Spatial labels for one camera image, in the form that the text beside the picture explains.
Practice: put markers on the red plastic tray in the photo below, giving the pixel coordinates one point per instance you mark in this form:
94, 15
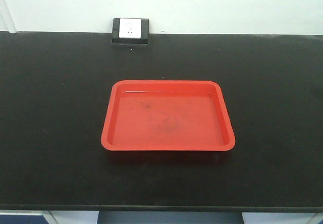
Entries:
167, 115

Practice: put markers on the black white wall socket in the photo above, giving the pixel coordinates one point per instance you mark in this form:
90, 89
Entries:
130, 31

